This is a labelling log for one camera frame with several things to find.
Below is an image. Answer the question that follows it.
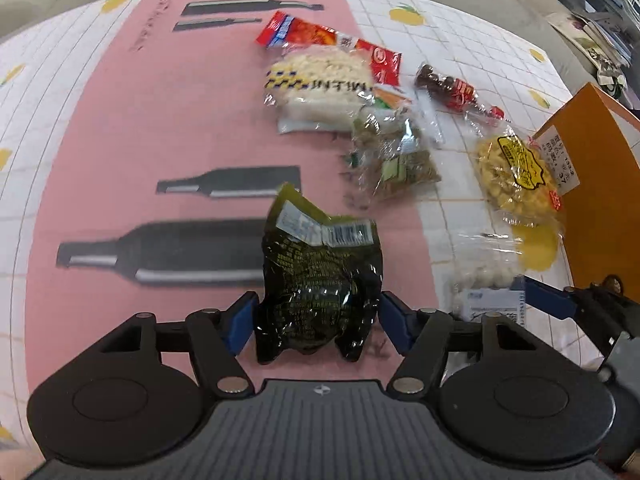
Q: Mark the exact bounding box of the white candy bag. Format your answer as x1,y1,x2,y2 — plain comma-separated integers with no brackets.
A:
447,232,531,323

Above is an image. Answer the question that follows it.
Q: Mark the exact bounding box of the dark green snack packet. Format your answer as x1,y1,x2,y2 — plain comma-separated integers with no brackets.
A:
255,182,386,363

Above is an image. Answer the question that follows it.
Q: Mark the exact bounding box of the red snack packet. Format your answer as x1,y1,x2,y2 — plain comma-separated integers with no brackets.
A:
256,10,402,87

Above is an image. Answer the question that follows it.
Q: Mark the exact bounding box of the yellow corn snack bag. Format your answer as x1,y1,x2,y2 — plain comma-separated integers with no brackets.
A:
470,127,563,231

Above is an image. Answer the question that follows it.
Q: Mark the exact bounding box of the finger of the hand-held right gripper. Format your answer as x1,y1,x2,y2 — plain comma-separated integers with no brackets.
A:
519,275,640,356

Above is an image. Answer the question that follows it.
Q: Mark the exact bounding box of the pink and white printed tablecloth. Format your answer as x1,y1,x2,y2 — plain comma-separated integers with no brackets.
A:
0,0,601,461

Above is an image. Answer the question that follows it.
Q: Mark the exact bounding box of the chocolate ball packet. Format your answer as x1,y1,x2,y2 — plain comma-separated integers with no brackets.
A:
414,62,508,128

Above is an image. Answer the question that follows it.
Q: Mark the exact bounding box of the pile of magazines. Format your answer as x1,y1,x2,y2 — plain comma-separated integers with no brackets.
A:
545,10,636,103

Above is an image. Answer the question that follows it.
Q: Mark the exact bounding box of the clear green pea packet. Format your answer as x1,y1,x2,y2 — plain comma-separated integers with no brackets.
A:
342,107,443,206

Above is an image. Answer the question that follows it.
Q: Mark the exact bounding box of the white puffed snack bag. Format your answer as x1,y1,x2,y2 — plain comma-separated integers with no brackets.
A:
262,45,376,135

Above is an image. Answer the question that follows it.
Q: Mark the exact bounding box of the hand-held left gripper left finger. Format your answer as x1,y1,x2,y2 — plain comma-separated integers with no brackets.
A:
92,291,261,396

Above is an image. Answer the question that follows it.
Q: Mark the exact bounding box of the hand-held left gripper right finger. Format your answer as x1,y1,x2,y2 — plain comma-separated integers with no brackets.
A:
378,290,546,396

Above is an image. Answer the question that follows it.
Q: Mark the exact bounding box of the orange cardboard box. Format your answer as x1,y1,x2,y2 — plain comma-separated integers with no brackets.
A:
530,82,640,306

